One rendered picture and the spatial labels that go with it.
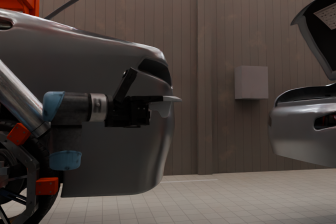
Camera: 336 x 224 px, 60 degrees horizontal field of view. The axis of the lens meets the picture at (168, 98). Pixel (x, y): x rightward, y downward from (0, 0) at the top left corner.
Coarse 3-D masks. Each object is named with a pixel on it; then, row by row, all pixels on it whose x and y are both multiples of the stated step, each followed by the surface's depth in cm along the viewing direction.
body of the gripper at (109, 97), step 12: (108, 96) 77; (132, 96) 80; (108, 108) 75; (120, 108) 79; (132, 108) 78; (144, 108) 80; (108, 120) 76; (120, 120) 80; (132, 120) 78; (144, 120) 80
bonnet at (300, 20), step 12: (324, 0) 302; (300, 12) 334; (312, 12) 329; (324, 12) 317; (300, 24) 355; (312, 24) 346; (324, 24) 333; (312, 36) 363; (324, 36) 349; (312, 48) 375; (324, 48) 362; (324, 60) 372; (324, 72) 383
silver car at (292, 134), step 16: (288, 96) 374; (304, 96) 380; (320, 96) 382; (272, 112) 323; (288, 112) 284; (304, 112) 260; (320, 112) 243; (272, 128) 314; (288, 128) 280; (304, 128) 257; (320, 128) 242; (272, 144) 322; (288, 144) 282; (304, 144) 258; (320, 144) 241; (304, 160) 265; (320, 160) 246
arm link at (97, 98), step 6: (96, 96) 75; (102, 96) 76; (96, 102) 74; (102, 102) 75; (96, 108) 74; (102, 108) 74; (96, 114) 74; (102, 114) 75; (90, 120) 75; (96, 120) 76; (102, 120) 77
